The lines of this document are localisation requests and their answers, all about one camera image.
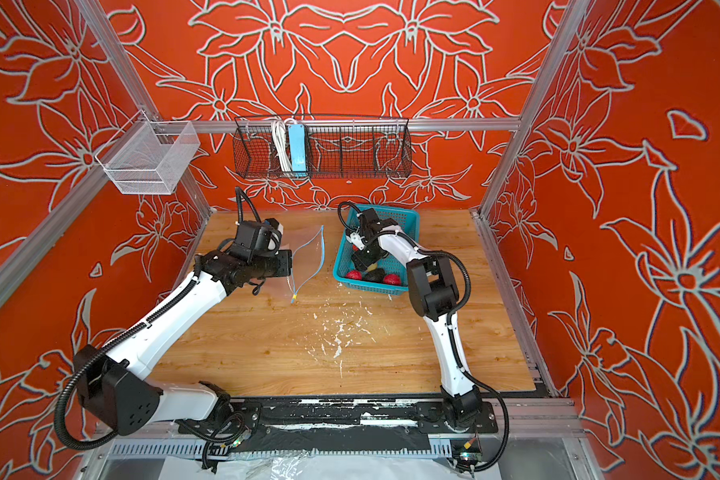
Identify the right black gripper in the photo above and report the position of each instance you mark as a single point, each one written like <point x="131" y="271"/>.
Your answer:
<point x="361" y="261"/>

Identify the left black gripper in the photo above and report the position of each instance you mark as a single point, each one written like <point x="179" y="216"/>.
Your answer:
<point x="286" y="260"/>

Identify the clear zip top bag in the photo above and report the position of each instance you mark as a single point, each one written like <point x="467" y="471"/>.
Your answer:
<point x="307" y="245"/>

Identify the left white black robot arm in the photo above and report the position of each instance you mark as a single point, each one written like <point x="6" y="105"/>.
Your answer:
<point x="109" y="393"/>

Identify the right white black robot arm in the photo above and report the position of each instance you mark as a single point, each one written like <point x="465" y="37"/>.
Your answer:
<point x="439" y="286"/>

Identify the red strawberry toy left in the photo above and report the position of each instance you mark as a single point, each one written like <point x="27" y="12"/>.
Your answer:
<point x="354" y="275"/>

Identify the red strawberry toy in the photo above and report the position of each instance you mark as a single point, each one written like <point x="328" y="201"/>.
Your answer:
<point x="354" y="275"/>
<point x="392" y="279"/>

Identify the dark avocado toy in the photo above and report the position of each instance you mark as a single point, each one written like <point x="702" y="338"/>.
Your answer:
<point x="375" y="276"/>

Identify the red strawberry toy right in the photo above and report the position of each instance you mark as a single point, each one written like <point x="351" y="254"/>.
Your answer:
<point x="392" y="279"/>

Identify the teal plastic basket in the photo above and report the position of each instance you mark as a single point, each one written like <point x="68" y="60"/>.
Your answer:
<point x="370" y="268"/>

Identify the light blue box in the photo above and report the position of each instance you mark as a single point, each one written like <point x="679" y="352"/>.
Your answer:
<point x="297" y="141"/>

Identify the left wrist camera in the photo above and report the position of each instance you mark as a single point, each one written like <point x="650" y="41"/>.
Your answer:
<point x="257" y="239"/>

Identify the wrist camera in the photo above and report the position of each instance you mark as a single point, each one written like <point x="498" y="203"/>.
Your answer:
<point x="257" y="239"/>
<point x="369" y="225"/>

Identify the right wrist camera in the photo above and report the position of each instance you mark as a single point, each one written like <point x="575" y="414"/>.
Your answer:
<point x="369" y="225"/>

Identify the black wire wall basket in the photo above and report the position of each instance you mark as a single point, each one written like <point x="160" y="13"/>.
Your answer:
<point x="337" y="147"/>

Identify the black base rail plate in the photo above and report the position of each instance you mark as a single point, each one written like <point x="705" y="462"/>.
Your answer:
<point x="371" y="426"/>

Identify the clear acrylic wall bin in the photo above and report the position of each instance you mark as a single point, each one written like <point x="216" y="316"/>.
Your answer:
<point x="148" y="157"/>

